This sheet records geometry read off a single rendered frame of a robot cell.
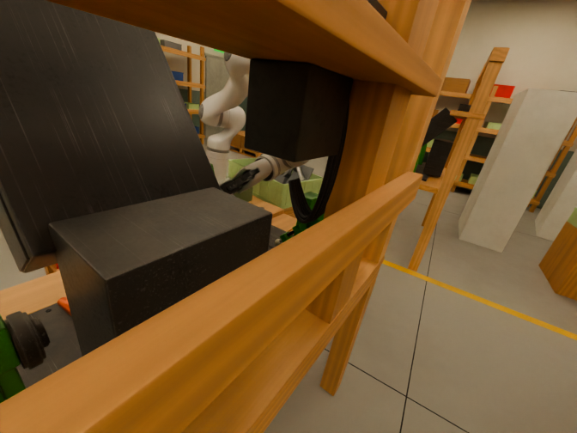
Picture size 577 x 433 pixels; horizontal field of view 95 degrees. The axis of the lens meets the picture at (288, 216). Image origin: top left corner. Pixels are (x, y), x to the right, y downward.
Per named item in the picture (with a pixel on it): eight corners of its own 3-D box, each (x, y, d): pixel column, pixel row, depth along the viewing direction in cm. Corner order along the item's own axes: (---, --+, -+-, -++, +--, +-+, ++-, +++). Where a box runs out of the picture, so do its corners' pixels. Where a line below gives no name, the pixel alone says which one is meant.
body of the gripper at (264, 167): (251, 166, 87) (226, 179, 80) (266, 149, 79) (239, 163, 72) (264, 185, 88) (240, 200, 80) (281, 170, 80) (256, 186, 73)
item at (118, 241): (86, 375, 52) (45, 221, 38) (210, 298, 75) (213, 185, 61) (135, 448, 43) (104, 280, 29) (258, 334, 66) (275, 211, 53)
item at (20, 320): (13, 348, 37) (-4, 307, 34) (41, 334, 39) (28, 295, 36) (30, 383, 33) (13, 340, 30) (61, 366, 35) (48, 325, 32)
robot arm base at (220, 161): (189, 178, 147) (191, 144, 140) (218, 176, 161) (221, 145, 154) (209, 190, 137) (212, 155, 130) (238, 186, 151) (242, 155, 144)
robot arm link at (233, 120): (203, 145, 143) (208, 98, 134) (235, 149, 153) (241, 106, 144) (209, 151, 134) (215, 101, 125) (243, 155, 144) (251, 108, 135)
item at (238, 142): (223, 148, 686) (224, 131, 667) (245, 146, 748) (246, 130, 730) (258, 159, 627) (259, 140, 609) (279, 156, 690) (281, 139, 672)
